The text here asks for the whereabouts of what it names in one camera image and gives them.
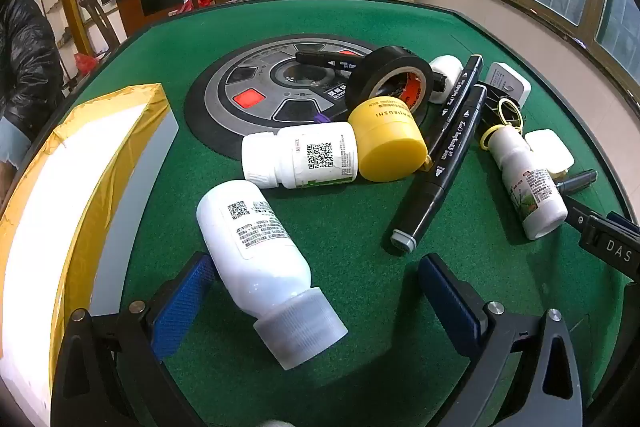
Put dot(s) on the red plastic bag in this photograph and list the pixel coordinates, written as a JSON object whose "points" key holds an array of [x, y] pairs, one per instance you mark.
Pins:
{"points": [[200, 0], [86, 63]]}

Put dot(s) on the yellow round jar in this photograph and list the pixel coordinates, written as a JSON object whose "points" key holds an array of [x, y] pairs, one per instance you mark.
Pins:
{"points": [[390, 147]]}

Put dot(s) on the black marker with grey ends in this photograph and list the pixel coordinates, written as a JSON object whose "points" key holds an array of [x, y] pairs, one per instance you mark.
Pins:
{"points": [[430, 192]]}

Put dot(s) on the short black pen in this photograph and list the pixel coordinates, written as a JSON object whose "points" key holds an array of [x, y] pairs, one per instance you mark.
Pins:
{"points": [[580, 181]]}

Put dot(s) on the black marker with yellow ends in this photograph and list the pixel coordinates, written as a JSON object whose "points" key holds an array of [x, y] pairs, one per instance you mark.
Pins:
{"points": [[462, 92]]}

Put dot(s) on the white box with yellow tape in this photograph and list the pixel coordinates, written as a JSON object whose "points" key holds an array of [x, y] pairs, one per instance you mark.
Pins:
{"points": [[60, 207]]}

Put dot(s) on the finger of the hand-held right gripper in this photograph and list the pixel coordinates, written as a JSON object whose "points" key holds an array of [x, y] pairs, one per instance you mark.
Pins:
{"points": [[605, 247]]}

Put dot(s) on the dark wooden chair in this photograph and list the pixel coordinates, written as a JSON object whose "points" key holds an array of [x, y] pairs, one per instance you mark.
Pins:
{"points": [[102, 24]]}

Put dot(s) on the round grey table control panel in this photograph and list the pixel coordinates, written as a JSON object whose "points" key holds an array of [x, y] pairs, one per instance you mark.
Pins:
{"points": [[235, 82]]}

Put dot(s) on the yellow rubber band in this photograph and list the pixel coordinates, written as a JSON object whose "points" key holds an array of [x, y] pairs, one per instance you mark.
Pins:
{"points": [[482, 139], [499, 112]]}

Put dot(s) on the black tape roll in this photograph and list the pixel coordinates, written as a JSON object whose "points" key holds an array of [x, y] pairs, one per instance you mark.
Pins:
{"points": [[365, 77]]}

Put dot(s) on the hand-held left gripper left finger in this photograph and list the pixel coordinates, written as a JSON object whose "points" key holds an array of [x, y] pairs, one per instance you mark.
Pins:
{"points": [[185, 302]]}

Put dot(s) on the white medicine bottle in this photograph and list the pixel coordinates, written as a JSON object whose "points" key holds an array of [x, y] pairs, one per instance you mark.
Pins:
{"points": [[295, 157]]}

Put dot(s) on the white charger adapter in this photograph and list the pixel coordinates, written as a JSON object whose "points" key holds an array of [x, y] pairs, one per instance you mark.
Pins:
{"points": [[510, 82]]}

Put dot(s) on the white oval case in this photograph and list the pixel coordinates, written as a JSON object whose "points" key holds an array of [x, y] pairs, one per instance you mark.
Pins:
{"points": [[445, 74]]}

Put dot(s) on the white square case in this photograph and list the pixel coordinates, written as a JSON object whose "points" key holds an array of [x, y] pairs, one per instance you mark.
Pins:
{"points": [[550, 152]]}

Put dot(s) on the black hair clip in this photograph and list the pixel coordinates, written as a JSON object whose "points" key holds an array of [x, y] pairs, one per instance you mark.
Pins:
{"points": [[492, 99]]}

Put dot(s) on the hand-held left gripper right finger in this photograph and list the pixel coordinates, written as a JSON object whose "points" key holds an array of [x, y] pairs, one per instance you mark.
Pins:
{"points": [[447, 297]]}

